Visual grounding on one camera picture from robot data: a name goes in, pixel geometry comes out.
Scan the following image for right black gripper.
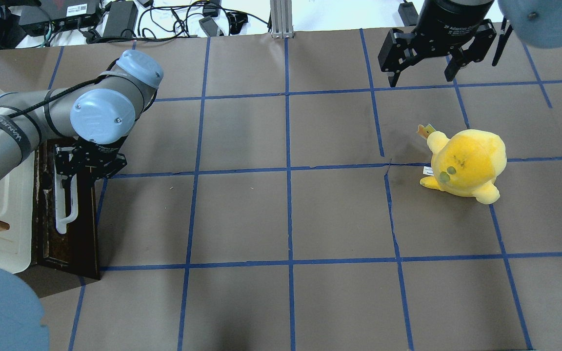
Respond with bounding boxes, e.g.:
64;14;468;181
378;0;497;88

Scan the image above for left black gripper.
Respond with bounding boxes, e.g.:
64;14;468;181
54;137;127;181

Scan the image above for white drawer handle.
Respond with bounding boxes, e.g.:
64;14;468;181
54;166;79;235

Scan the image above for dark brown wooden drawer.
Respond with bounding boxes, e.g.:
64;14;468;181
31;138;100;280

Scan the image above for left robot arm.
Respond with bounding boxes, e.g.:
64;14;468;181
0;49;164;351

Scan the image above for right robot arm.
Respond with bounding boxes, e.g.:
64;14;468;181
378;0;562;87

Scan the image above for yellow plush dinosaur toy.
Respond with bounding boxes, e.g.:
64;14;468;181
418;124;508;205

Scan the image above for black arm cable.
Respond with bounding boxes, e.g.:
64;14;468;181
0;73;116;135

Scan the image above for aluminium frame post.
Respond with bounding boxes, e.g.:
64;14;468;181
269;0;295;39

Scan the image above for black power adapters and cables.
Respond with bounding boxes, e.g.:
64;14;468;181
0;0;269;49

